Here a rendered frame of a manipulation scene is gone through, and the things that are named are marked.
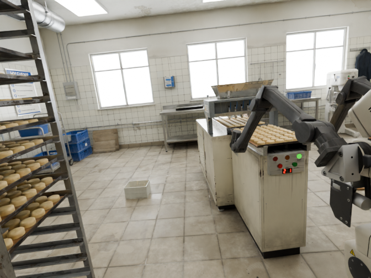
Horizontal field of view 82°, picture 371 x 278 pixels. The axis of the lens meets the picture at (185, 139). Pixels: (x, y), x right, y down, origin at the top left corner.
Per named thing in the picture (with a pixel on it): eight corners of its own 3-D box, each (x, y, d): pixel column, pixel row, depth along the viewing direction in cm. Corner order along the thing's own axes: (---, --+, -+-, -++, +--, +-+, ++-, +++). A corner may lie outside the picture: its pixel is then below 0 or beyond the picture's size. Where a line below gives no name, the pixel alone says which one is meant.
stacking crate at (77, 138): (72, 139, 522) (70, 131, 518) (89, 137, 522) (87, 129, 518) (59, 145, 464) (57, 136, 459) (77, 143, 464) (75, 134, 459)
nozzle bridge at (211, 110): (205, 130, 239) (203, 100, 231) (268, 123, 242) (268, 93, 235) (211, 136, 206) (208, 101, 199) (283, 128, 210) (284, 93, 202)
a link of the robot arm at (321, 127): (324, 137, 69) (338, 136, 70) (308, 115, 76) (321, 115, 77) (308, 154, 76) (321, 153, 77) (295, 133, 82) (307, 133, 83)
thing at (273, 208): (233, 211, 227) (229, 128, 207) (265, 207, 229) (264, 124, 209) (261, 262, 159) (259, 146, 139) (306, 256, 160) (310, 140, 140)
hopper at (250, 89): (211, 99, 229) (210, 85, 226) (261, 94, 232) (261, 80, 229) (216, 100, 201) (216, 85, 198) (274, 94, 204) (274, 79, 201)
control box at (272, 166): (266, 174, 144) (266, 154, 141) (301, 169, 145) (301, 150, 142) (269, 175, 140) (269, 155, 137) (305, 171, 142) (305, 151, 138)
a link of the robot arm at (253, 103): (256, 102, 107) (276, 103, 109) (252, 95, 111) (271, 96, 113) (231, 154, 139) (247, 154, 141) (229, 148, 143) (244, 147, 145)
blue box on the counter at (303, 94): (293, 99, 464) (293, 92, 461) (286, 99, 494) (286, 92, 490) (312, 97, 465) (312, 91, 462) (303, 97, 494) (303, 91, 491)
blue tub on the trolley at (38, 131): (28, 134, 387) (26, 126, 383) (51, 132, 388) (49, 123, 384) (17, 138, 358) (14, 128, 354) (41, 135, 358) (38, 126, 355)
